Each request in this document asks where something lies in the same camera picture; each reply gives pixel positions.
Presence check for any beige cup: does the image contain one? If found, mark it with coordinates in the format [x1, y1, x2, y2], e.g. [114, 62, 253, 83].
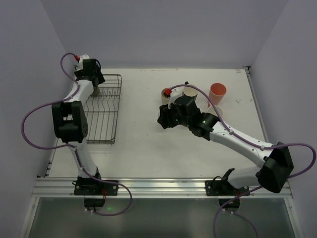
[161, 88, 172, 105]

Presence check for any black mug cream inside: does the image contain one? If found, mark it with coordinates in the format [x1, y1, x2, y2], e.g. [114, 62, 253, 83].
[182, 81, 198, 101]

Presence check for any pink mug with handle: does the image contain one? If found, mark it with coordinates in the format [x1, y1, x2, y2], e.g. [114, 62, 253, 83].
[207, 105, 223, 118]

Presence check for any tall salmon pink cup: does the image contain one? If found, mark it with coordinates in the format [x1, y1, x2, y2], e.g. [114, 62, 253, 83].
[209, 83, 227, 105]

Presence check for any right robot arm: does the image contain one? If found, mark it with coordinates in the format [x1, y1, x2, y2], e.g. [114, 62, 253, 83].
[158, 96, 294, 193]

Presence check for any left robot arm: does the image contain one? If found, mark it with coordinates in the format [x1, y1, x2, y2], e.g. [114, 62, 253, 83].
[52, 55, 105, 179]

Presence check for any right controller box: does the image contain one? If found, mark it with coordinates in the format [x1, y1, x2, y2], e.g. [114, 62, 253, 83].
[218, 199, 240, 212]

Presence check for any controller box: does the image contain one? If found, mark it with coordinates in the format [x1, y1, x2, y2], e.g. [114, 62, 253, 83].
[84, 198, 105, 209]
[218, 199, 240, 212]

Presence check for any left controller box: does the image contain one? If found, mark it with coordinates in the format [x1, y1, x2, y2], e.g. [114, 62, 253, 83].
[84, 198, 105, 209]

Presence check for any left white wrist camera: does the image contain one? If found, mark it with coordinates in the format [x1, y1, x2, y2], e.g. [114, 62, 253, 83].
[77, 54, 90, 70]

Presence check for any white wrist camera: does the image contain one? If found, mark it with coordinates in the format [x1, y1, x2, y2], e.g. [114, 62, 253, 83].
[77, 54, 90, 70]
[168, 88, 183, 109]

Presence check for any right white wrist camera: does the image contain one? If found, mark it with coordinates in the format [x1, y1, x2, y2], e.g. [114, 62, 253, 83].
[168, 88, 183, 109]

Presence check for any black wire dish rack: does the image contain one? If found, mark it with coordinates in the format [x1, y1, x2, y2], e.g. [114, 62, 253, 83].
[84, 74, 122, 145]

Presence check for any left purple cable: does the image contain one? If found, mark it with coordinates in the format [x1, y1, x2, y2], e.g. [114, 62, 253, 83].
[21, 52, 133, 216]

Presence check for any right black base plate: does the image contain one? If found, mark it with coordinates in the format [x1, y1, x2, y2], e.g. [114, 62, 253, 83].
[205, 179, 249, 196]

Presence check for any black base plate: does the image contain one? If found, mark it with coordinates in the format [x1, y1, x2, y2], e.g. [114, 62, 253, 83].
[72, 179, 118, 196]
[205, 179, 249, 196]

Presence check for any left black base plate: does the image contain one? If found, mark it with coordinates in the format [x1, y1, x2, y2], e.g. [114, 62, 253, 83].
[72, 179, 118, 196]

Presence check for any aluminium mounting rail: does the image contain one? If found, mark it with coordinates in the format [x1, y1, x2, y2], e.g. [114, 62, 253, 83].
[32, 177, 293, 199]

